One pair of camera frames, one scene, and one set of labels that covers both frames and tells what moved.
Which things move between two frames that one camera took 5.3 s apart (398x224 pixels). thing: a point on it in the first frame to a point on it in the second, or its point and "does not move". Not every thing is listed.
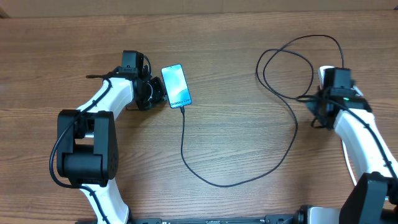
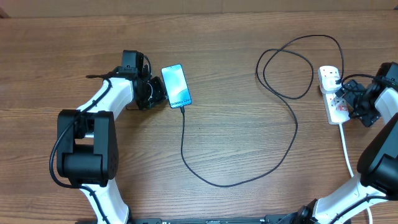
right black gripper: (311, 104) to (369, 117)
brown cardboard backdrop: (105, 9) does not move
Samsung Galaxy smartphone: (176, 86) does not move
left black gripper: (160, 94) does not move
